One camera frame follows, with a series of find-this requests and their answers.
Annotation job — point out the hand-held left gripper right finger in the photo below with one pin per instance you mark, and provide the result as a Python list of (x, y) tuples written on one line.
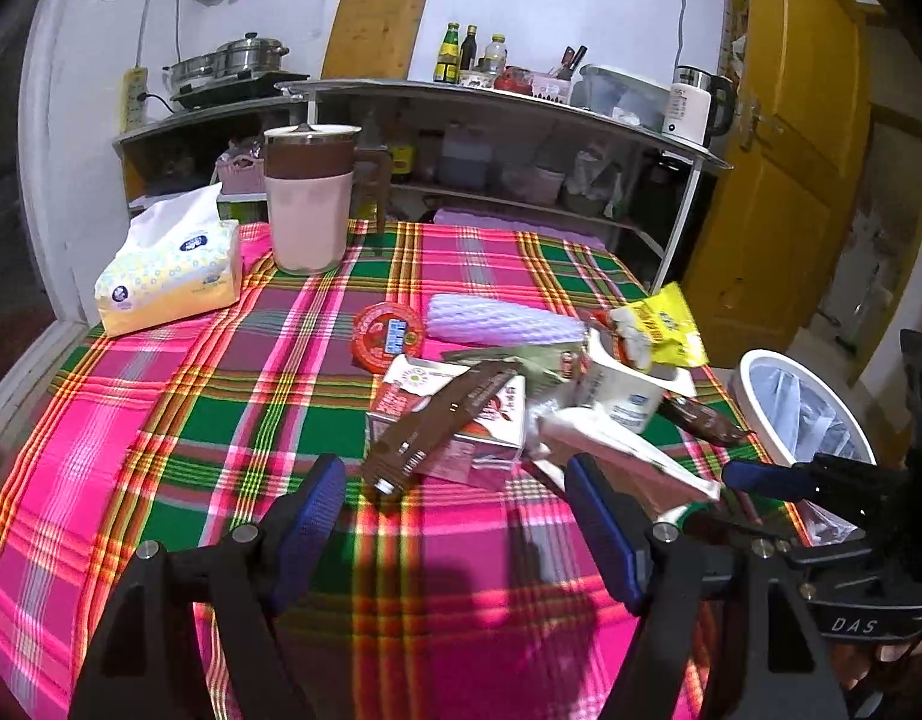
[(603, 532)]

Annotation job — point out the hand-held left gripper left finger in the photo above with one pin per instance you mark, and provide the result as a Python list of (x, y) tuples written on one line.
[(311, 517)]

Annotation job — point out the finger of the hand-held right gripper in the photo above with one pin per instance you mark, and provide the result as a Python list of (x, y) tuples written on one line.
[(731, 523), (753, 478)]

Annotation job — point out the brown bar wrapper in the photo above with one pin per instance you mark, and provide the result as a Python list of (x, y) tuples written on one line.
[(708, 424)]

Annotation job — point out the white round bin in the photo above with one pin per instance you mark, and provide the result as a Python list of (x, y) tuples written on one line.
[(753, 405)]

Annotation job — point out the white plastic wrapper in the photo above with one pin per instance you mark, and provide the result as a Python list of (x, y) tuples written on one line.
[(626, 454)]

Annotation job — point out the white yogurt cup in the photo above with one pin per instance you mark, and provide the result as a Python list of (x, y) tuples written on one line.
[(626, 397)]

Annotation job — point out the yellow snack packet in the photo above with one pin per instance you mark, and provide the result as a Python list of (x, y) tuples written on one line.
[(671, 330)]

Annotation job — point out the person's right hand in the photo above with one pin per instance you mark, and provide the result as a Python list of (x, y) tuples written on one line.
[(889, 660)]

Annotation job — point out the pink green plaid tablecloth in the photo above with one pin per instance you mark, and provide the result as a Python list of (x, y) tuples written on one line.
[(168, 427)]

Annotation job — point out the red round lidded cup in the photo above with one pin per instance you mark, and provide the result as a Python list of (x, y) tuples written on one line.
[(375, 337)]

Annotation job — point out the white foam net sleeve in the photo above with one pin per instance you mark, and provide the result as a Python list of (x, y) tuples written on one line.
[(498, 322)]

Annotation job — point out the yellow white tissue pack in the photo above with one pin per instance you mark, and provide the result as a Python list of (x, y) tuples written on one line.
[(168, 277)]

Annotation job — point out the pink jug with brown band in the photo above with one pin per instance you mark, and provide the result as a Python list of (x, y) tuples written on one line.
[(307, 217)]

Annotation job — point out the yellow wooden door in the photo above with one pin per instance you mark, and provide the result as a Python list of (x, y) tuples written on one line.
[(791, 165)]

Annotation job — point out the pink plastic basket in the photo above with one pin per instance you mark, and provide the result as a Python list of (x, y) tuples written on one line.
[(240, 169)]

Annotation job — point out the yellow tin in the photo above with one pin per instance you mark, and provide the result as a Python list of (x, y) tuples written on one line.
[(402, 157)]

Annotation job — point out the white electric kettle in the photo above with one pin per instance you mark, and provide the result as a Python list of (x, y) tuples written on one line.
[(686, 109)]

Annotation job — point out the translucent plastic jug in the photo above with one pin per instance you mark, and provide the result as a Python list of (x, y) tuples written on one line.
[(467, 157)]

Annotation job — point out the clear plastic storage box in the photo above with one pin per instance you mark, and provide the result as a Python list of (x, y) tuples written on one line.
[(618, 94)]

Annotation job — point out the black induction cooker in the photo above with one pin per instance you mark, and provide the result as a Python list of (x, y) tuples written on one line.
[(228, 94)]

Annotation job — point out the utensil holder with knives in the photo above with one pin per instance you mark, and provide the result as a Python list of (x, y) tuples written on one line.
[(555, 86)]

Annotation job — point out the metal shelf unit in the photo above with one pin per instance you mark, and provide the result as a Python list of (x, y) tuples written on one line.
[(506, 101)]

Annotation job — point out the yellow power strip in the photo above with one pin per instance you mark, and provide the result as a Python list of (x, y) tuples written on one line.
[(134, 97)]

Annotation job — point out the red plastic container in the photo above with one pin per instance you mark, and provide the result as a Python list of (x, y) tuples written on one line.
[(515, 80)]

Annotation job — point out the steel cooking pot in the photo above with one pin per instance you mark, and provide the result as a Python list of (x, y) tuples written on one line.
[(236, 60)]

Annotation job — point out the green glass bottle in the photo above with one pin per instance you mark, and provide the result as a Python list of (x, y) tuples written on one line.
[(447, 60)]

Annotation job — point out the clear bottle with yellow cap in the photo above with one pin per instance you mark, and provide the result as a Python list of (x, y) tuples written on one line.
[(495, 56)]

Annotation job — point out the wooden cutting board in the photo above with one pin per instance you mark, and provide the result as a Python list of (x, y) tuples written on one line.
[(375, 30)]

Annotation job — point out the dark sauce bottle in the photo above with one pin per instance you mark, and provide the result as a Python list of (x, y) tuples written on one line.
[(470, 49)]

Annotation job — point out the paper wall poster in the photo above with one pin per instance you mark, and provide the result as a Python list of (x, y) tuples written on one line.
[(736, 7)]

